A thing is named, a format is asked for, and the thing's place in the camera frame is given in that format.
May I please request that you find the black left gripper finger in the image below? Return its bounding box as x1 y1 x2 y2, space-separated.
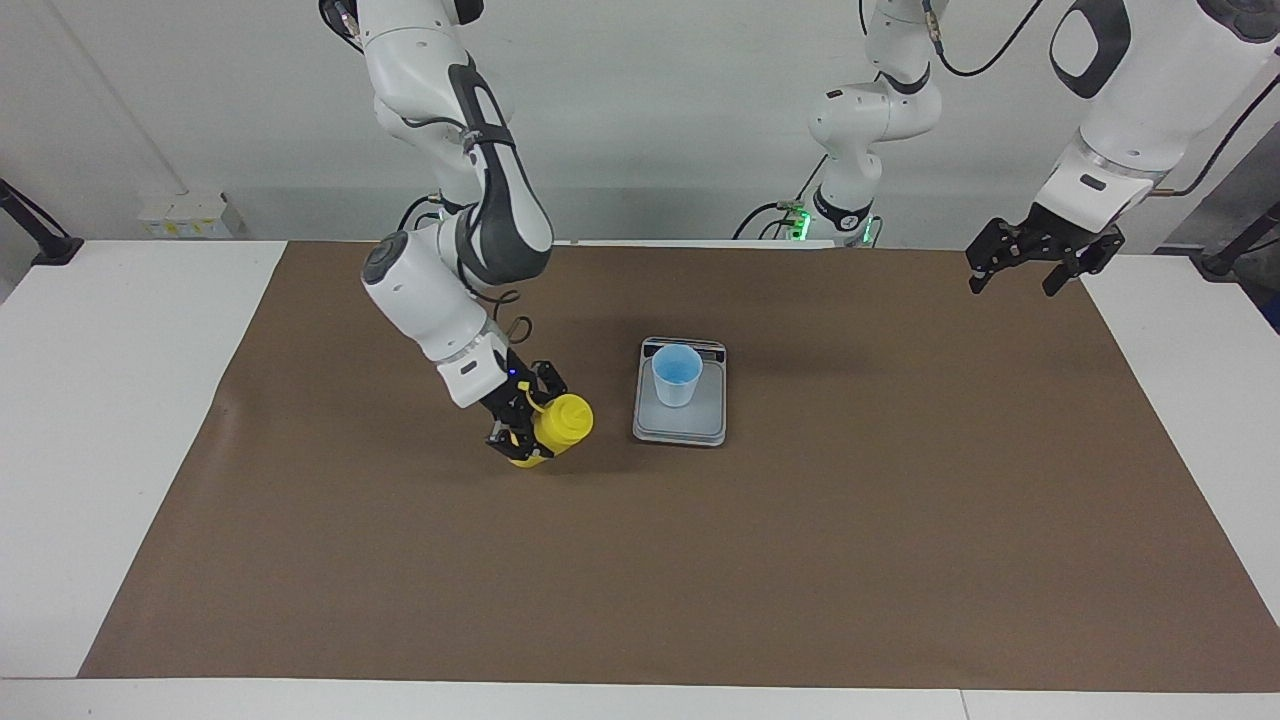
1042 223 1127 297
965 214 1030 294

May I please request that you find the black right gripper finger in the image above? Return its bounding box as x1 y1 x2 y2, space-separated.
529 359 569 410
486 424 554 464

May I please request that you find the yellow squeeze bottle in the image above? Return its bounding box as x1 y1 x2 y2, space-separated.
505 378 595 469

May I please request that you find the light blue plastic cup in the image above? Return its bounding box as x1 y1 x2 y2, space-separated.
651 344 704 409

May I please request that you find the silver digital kitchen scale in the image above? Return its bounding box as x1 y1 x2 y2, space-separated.
632 337 728 448

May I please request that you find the black clamp stand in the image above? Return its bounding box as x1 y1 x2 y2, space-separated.
1190 200 1280 278
0 178 84 267

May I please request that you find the brown paper table mat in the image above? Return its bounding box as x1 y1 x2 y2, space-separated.
78 240 1280 693

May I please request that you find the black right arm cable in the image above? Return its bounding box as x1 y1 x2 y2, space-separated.
320 0 537 347

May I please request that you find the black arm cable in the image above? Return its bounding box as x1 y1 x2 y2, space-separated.
918 0 1279 196
320 0 537 347

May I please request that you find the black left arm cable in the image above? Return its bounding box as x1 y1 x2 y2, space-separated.
918 0 1279 196

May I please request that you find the black left base cable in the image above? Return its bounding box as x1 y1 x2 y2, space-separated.
733 155 831 241

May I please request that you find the white wall outlet box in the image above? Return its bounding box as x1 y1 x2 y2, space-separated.
138 190 233 239

